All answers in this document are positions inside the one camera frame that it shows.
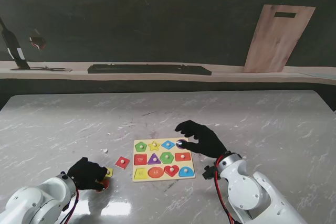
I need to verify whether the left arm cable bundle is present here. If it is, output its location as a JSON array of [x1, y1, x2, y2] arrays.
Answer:
[[59, 187, 79, 224]]

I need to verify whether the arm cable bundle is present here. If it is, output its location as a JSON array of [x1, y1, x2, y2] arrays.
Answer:
[[59, 187, 79, 224], [214, 157, 237, 224]]

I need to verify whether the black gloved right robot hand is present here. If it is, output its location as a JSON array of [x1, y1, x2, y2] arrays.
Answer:
[[174, 120, 227, 159]]

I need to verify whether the green hexagon puzzle piece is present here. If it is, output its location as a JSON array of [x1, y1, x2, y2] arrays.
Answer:
[[159, 152, 175, 165]]

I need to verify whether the orange rectangle puzzle piece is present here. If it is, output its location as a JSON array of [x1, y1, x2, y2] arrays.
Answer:
[[174, 152, 192, 163]]

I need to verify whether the yellow wooden shape puzzle board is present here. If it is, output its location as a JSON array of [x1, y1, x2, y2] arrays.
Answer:
[[132, 137, 197, 184]]

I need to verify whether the blue diamond puzzle piece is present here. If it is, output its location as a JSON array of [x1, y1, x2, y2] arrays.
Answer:
[[160, 140, 176, 151]]

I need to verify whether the red square puzzle piece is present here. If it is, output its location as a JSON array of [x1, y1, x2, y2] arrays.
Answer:
[[114, 156, 131, 170]]

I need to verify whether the red heart puzzle piece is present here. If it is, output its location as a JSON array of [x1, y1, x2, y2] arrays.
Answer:
[[163, 165, 180, 178]]

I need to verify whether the blue semicircle puzzle piece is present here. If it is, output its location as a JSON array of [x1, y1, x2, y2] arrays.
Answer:
[[178, 166, 196, 178]]

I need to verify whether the dark wine bottle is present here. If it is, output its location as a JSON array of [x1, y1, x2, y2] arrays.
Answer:
[[0, 16, 31, 70]]

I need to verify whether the flat tray under bottle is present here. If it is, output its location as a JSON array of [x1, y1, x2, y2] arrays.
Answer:
[[10, 66, 73, 73]]

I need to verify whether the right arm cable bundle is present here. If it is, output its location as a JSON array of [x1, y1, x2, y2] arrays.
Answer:
[[214, 157, 237, 224]]

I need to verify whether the light wooden shelf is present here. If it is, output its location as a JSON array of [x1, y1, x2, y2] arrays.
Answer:
[[0, 60, 336, 86]]

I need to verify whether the green pentagon puzzle piece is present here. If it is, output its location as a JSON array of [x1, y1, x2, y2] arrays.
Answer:
[[134, 141, 148, 153]]

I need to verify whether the purple triangle puzzle piece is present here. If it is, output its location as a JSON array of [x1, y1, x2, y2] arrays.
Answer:
[[147, 153, 162, 166]]

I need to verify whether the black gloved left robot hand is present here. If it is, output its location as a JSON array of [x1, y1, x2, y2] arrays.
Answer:
[[67, 157, 108, 191]]

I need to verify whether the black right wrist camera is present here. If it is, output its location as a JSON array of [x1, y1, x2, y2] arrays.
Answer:
[[202, 165, 217, 180]]

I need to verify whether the orange oval puzzle piece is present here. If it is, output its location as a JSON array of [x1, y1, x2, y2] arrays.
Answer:
[[96, 178, 110, 193]]

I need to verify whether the red wine glass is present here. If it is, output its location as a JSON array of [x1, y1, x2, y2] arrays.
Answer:
[[28, 35, 47, 51]]

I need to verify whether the wooden cutting board with slot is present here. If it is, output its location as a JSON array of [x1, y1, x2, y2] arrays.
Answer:
[[241, 4, 317, 73]]

